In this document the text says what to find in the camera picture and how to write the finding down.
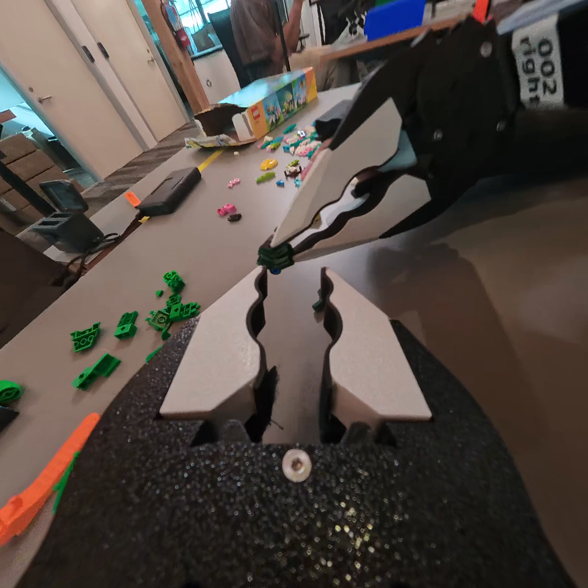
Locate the black rectangular case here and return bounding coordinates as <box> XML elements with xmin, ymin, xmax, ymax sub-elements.
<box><xmin>137</xmin><ymin>167</ymin><xmax>203</xmax><ymax>217</ymax></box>

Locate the black cable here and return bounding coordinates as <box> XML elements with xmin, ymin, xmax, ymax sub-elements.
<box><xmin>64</xmin><ymin>232</ymin><xmax>121</xmax><ymax>276</ymax></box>

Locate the yellow tape strip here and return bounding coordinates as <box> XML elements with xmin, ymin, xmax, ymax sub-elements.
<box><xmin>197</xmin><ymin>148</ymin><xmax>227</xmax><ymax>174</ymax></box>

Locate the pile of green bricks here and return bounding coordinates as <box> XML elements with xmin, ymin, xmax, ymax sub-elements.
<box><xmin>70</xmin><ymin>269</ymin><xmax>202</xmax><ymax>392</ymax></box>

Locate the wooden column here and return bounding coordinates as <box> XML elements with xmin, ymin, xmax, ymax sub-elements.
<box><xmin>140</xmin><ymin>0</ymin><xmax>211</xmax><ymax>115</ymax></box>

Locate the orange brick separator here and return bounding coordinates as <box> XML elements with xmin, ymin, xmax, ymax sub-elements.
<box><xmin>0</xmin><ymin>412</ymin><xmax>101</xmax><ymax>546</ymax></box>

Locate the red fire extinguisher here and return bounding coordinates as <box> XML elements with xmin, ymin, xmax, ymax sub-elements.
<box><xmin>161</xmin><ymin>0</ymin><xmax>192</xmax><ymax>49</ymax></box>

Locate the thin green stem piece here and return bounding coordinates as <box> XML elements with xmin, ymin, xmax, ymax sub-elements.
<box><xmin>52</xmin><ymin>451</ymin><xmax>80</xmax><ymax>514</ymax></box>

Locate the black office chair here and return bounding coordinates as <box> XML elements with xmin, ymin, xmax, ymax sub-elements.
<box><xmin>207</xmin><ymin>8</ymin><xmax>246</xmax><ymax>88</ymax></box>

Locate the blue plastic bin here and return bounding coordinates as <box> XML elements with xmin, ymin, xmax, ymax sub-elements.
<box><xmin>364</xmin><ymin>0</ymin><xmax>428</xmax><ymax>40</ymax></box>

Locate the white door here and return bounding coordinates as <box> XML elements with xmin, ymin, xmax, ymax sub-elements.
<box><xmin>0</xmin><ymin>0</ymin><xmax>145</xmax><ymax>180</ymax></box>
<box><xmin>69</xmin><ymin>0</ymin><xmax>190</xmax><ymax>144</ymax></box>

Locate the grey desk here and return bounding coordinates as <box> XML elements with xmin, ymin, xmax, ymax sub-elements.
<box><xmin>0</xmin><ymin>85</ymin><xmax>588</xmax><ymax>588</ymax></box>

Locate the cardboard box stack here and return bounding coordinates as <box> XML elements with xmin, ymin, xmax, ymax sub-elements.
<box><xmin>0</xmin><ymin>132</ymin><xmax>74</xmax><ymax>221</ymax></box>

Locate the dark green brick assembly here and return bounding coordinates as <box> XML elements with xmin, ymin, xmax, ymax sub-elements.
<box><xmin>256</xmin><ymin>243</ymin><xmax>296</xmax><ymax>276</ymax></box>

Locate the pile of colourful bricks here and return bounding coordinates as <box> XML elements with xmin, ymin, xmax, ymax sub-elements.
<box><xmin>256</xmin><ymin>123</ymin><xmax>332</xmax><ymax>190</ymax></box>

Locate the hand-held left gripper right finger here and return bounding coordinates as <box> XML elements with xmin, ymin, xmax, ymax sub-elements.
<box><xmin>319</xmin><ymin>267</ymin><xmax>433</xmax><ymax>444</ymax></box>

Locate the dark grey battery charger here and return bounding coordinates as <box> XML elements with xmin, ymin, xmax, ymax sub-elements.
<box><xmin>30</xmin><ymin>179</ymin><xmax>105</xmax><ymax>254</ymax></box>

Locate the dark brown cardboard box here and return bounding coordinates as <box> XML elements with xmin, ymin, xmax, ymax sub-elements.
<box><xmin>0</xmin><ymin>227</ymin><xmax>81</xmax><ymax>347</ymax></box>

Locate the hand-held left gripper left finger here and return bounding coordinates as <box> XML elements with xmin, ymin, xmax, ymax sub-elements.
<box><xmin>160</xmin><ymin>266</ymin><xmax>278</xmax><ymax>444</ymax></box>

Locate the colourful toy brick box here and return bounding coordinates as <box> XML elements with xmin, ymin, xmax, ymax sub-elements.
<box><xmin>193</xmin><ymin>66</ymin><xmax>319</xmax><ymax>150</ymax></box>

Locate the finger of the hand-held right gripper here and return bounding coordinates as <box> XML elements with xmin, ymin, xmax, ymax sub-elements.
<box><xmin>290</xmin><ymin>166</ymin><xmax>432</xmax><ymax>263</ymax></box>
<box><xmin>270</xmin><ymin>98</ymin><xmax>418</xmax><ymax>247</ymax></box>

